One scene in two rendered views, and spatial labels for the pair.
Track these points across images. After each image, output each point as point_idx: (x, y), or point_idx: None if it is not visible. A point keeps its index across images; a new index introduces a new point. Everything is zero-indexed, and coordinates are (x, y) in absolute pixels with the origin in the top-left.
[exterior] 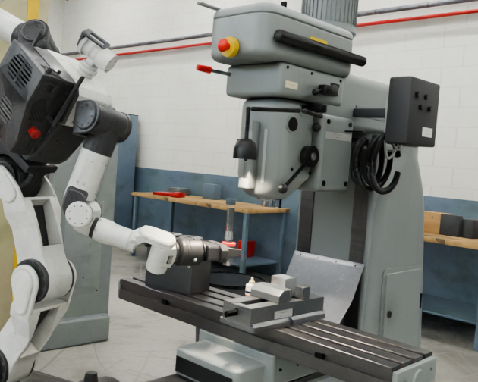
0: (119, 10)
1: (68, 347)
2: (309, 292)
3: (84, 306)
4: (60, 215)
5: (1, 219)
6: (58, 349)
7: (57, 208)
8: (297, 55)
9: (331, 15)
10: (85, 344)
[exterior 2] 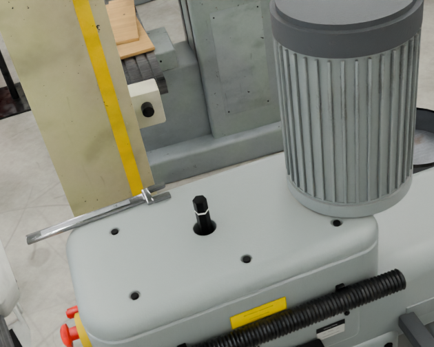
0: None
1: (243, 162)
2: None
3: (256, 118)
4: (30, 341)
5: (93, 130)
6: (231, 165)
7: (24, 334)
8: None
9: (326, 191)
10: (262, 156)
